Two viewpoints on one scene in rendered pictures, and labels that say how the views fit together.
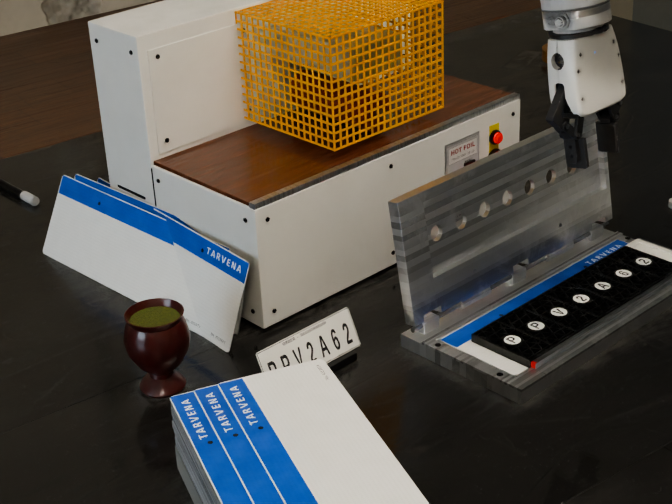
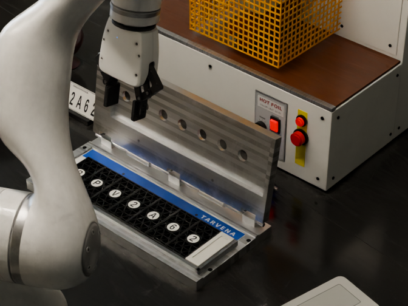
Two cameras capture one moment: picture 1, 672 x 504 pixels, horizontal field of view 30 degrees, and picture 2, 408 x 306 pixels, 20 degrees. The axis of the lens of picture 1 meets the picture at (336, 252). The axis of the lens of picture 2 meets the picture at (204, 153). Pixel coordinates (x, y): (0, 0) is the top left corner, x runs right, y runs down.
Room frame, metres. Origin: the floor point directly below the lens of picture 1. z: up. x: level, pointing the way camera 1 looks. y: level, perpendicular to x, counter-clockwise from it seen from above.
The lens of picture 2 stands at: (1.44, -2.00, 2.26)
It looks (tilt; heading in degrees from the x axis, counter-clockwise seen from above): 36 degrees down; 84
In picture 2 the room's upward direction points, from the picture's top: straight up
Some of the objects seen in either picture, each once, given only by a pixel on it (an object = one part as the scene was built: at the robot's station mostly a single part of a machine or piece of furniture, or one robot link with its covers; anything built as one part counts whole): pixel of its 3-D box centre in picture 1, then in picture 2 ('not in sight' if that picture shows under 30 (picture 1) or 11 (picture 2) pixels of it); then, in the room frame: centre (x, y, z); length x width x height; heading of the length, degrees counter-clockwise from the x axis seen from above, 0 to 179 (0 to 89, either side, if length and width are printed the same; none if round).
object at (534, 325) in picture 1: (536, 329); (96, 185); (1.43, -0.26, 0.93); 0.10 x 0.05 x 0.01; 42
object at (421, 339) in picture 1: (563, 300); (146, 203); (1.52, -0.31, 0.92); 0.44 x 0.21 x 0.04; 132
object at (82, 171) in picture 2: (512, 343); (79, 175); (1.40, -0.22, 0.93); 0.10 x 0.05 x 0.01; 42
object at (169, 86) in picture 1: (352, 100); (320, 39); (1.89, -0.04, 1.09); 0.75 x 0.40 x 0.38; 132
